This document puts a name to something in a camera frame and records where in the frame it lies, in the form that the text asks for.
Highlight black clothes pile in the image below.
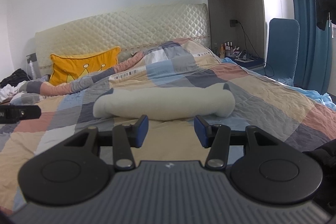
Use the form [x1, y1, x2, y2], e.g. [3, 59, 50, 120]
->
[0, 69, 30, 88]

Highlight blue chair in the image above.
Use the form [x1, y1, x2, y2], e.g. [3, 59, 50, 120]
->
[264, 18, 299, 86]

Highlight grey paper bag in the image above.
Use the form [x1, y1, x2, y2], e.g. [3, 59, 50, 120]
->
[26, 53, 42, 80]

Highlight yellow crown pillow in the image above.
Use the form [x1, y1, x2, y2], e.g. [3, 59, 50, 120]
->
[49, 47, 121, 86]

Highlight grey wall cabinet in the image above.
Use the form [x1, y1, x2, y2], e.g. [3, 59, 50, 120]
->
[200, 0, 293, 57]

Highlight black charger with cable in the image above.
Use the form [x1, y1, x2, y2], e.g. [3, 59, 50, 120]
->
[230, 19, 275, 77]

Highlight blue curtain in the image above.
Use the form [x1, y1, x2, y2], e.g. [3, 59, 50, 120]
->
[293, 0, 332, 94]

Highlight white striped fleece sweater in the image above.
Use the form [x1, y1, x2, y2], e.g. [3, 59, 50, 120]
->
[93, 83, 235, 121]

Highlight cream quilted headboard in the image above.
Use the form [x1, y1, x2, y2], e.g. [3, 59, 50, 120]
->
[35, 3, 211, 75]

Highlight bedside table with items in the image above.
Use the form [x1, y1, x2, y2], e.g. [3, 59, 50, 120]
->
[213, 41, 265, 70]

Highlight white clothes pile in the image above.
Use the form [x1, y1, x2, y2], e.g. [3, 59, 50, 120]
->
[0, 81, 26, 103]

